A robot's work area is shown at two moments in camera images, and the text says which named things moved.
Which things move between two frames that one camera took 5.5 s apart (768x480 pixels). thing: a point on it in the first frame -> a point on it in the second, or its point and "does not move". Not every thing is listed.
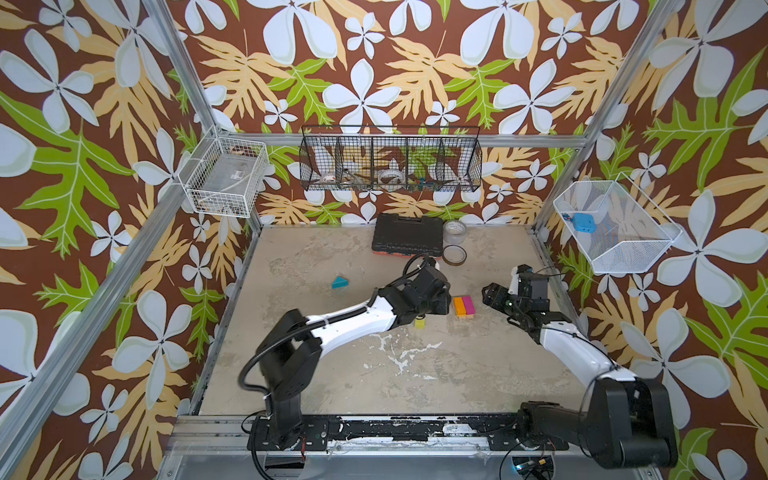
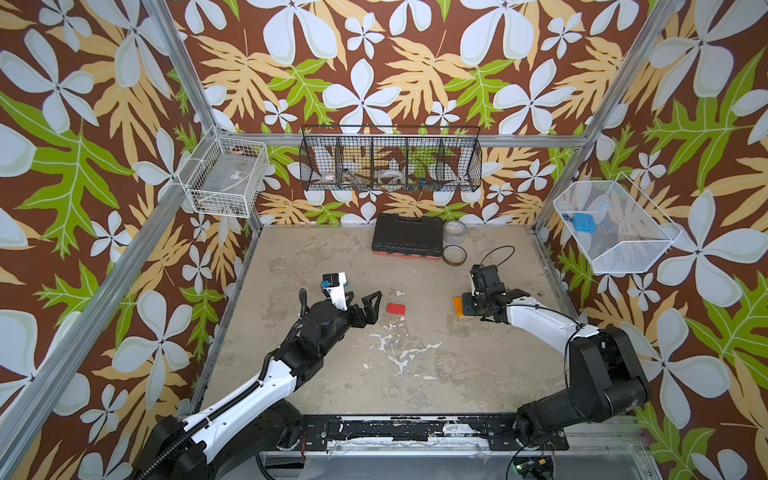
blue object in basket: x=584 y=222 does not move
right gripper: x=500 y=299 -> x=480 y=302
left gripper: x=444 y=301 -> x=370 y=313
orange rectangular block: x=459 y=307 does not move
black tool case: x=407 y=235 does not move
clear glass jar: x=454 y=232 does not move
